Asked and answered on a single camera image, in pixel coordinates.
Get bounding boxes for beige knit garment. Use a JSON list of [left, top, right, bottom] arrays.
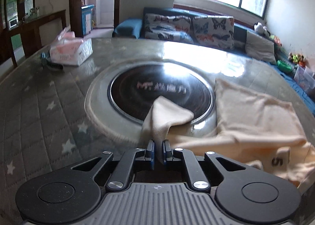
[[140, 79, 314, 193]]

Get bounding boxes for black round induction cooktop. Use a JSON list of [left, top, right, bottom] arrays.
[[107, 62, 215, 124]]

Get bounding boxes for dark blue sofa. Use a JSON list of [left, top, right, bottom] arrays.
[[113, 7, 314, 113]]

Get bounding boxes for clear plastic toy bin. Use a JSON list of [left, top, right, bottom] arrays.
[[294, 65, 314, 97]]

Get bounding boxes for green plastic bowl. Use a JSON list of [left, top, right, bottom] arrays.
[[277, 60, 293, 74]]

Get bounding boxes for teal black small tool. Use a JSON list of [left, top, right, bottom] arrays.
[[40, 52, 64, 71]]

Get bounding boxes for pink white tissue box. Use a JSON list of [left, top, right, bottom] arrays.
[[49, 26, 93, 66]]

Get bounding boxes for colourful plush toys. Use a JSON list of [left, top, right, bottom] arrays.
[[288, 52, 306, 68]]

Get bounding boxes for grey plain cushion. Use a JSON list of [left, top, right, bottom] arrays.
[[245, 31, 277, 65]]

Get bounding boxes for right butterfly print cushion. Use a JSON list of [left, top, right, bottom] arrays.
[[192, 16, 234, 50]]

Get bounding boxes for butterfly print cushion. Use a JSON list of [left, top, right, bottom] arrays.
[[192, 16, 234, 50], [144, 13, 194, 44]]

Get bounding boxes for black white plush toy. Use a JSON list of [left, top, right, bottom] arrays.
[[254, 22, 271, 36]]

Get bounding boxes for left butterfly print cushion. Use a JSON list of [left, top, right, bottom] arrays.
[[144, 13, 194, 44]]

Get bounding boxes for blue white storage box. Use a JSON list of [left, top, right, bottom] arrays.
[[81, 5, 95, 36]]

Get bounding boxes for dark wooden cabinet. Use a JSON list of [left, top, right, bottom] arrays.
[[1, 0, 66, 68]]

